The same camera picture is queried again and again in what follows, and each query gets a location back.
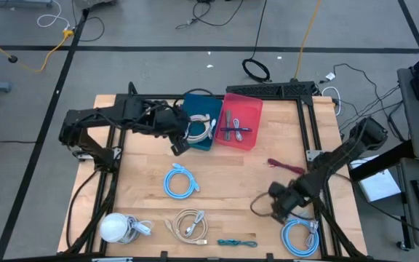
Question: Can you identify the white looped cable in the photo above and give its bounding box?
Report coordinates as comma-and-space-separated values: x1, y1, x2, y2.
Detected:
320, 86, 342, 116

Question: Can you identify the black tangled floor cable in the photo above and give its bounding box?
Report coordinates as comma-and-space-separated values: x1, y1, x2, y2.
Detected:
175, 0, 246, 31

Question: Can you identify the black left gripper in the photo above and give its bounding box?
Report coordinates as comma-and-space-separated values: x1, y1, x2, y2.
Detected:
151, 107, 193, 156

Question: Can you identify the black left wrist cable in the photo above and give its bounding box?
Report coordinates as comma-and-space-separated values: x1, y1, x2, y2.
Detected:
175, 88, 216, 110

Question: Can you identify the pale blue short cable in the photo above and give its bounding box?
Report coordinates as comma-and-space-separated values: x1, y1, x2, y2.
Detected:
233, 118, 245, 142

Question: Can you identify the yellow hanging cable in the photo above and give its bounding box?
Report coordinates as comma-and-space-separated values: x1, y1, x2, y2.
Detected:
294, 0, 322, 82

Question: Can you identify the white dome lamp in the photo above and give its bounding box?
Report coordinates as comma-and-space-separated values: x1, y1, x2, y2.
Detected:
98, 213, 129, 244

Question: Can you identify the yellow extension cord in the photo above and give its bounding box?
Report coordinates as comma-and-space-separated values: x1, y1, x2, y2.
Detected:
0, 28, 75, 72

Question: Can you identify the black aluminium table frame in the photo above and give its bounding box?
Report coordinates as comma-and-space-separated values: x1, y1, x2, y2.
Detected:
58, 82, 370, 262

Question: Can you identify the teal braided cable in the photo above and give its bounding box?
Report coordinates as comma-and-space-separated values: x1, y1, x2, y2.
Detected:
217, 238, 258, 249

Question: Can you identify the blue plastic bin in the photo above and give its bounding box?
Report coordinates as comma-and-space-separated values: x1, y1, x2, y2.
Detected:
180, 92, 225, 152

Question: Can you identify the beige cable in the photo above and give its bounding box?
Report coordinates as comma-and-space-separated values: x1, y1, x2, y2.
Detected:
186, 113, 214, 145
164, 207, 210, 245

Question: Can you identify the white cable with adapter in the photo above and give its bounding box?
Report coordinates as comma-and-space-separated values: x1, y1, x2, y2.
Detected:
121, 214, 153, 244

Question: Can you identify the black coiled floor cable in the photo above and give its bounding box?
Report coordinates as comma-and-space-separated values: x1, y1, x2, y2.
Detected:
241, 0, 271, 83

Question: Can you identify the white floor cable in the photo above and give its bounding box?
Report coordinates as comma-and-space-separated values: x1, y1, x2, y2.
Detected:
36, 0, 71, 30

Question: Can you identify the white flat box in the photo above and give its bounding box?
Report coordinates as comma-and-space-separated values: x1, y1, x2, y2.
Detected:
349, 155, 402, 203

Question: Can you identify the silver short cable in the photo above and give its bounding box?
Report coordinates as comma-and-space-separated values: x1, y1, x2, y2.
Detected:
305, 220, 320, 249
184, 210, 206, 234

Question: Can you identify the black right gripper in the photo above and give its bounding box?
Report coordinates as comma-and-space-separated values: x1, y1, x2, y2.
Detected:
269, 180, 307, 223

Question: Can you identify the red translucent plastic bin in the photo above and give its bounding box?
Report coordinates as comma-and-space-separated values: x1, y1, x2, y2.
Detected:
212, 92, 264, 152

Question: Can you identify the black perforated box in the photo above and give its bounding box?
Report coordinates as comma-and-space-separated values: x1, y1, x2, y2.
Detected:
226, 84, 284, 98
282, 80, 316, 98

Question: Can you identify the light blue cable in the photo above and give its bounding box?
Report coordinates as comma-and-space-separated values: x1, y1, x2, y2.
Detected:
163, 163, 201, 200
280, 214, 321, 258

